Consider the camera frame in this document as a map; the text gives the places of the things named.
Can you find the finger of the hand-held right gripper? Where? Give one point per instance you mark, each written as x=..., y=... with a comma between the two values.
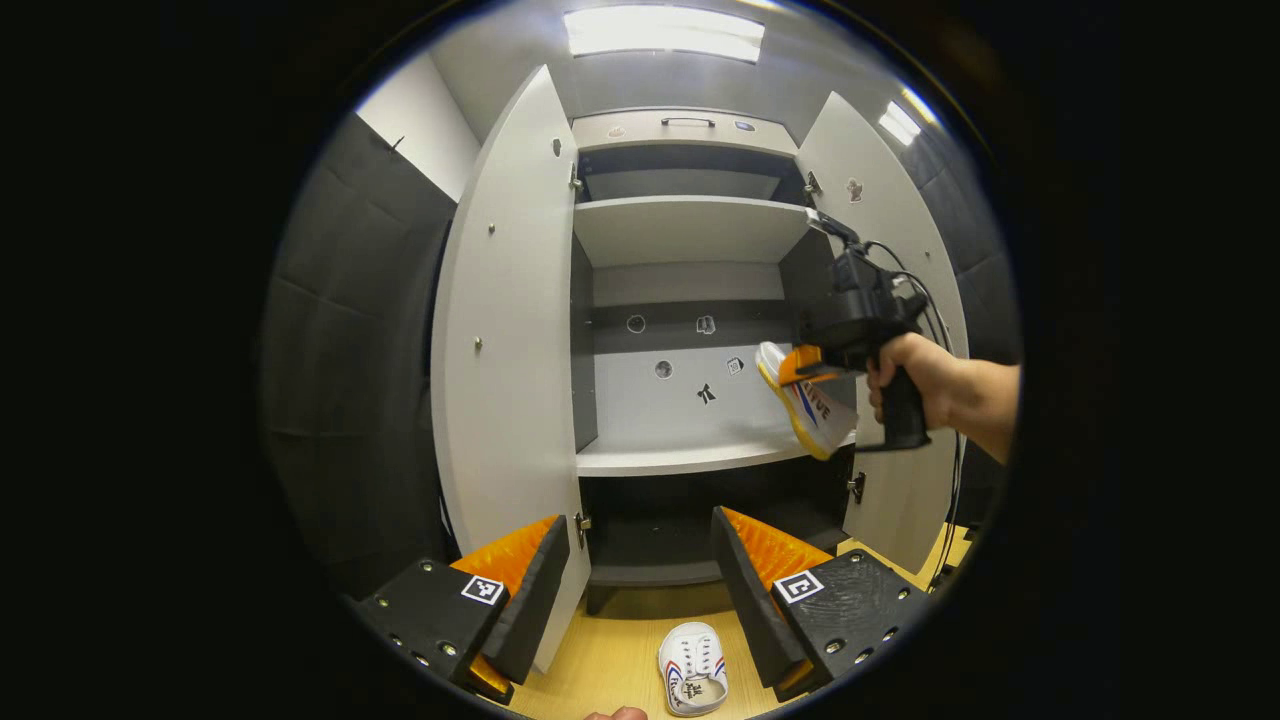
x=805, y=368

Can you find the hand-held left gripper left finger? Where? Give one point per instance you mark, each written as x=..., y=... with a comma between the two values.
x=535, y=600

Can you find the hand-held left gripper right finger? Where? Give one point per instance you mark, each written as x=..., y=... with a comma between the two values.
x=750, y=600

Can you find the white shoe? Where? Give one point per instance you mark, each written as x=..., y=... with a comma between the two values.
x=820, y=415
x=692, y=665

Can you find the grey shoe cabinet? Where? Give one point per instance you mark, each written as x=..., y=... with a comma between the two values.
x=680, y=400

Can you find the grey cabinet door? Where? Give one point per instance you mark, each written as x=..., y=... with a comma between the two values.
x=900, y=500
x=510, y=350

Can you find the black quilted cloth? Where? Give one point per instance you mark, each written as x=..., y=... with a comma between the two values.
x=350, y=350
x=985, y=290

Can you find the small ceiling light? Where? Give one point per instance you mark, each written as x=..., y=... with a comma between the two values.
x=900, y=122

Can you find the large ceiling light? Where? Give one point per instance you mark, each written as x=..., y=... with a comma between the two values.
x=665, y=32

